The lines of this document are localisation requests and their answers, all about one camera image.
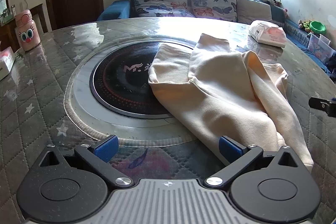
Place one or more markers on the beige cushion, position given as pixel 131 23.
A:
pixel 253 10

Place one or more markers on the white pink tissue pack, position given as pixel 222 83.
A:
pixel 267 33

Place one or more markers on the white tissue box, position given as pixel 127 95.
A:
pixel 5 61

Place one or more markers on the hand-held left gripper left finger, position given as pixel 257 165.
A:
pixel 106 148

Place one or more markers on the cream sweatshirt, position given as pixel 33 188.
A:
pixel 223 98

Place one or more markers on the wooden chair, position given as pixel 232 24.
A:
pixel 39 18

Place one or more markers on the clear plastic storage box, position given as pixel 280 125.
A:
pixel 319 48

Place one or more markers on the green plastic bowl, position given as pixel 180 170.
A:
pixel 318 27

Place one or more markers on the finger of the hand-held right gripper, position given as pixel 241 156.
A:
pixel 321 103

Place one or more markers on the small plush toy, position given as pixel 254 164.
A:
pixel 304 26

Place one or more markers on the butterfly print cushion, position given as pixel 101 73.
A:
pixel 162 5
pixel 212 3

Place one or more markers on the black round induction cooker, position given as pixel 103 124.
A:
pixel 120 82

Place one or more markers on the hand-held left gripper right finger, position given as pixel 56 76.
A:
pixel 229 148

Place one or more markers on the blue sofa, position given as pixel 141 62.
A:
pixel 115 10

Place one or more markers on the pink cartoon face bottle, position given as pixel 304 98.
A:
pixel 26 32

